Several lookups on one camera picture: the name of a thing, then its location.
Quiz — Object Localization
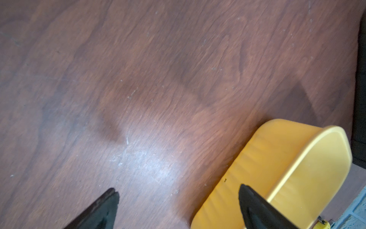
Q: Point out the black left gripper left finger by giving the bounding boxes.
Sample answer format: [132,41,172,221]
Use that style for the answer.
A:
[65,188,120,229]

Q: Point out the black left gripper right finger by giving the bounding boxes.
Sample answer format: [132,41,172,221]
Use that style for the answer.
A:
[239,184,296,229]

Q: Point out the yellow plastic storage box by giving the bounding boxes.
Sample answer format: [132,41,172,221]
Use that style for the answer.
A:
[191,119,352,229]

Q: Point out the black plastic toolbox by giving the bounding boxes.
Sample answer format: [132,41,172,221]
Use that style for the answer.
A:
[351,13,366,169]

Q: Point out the metal wrench yellow handle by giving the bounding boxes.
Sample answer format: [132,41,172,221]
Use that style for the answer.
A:
[313,216,331,229]

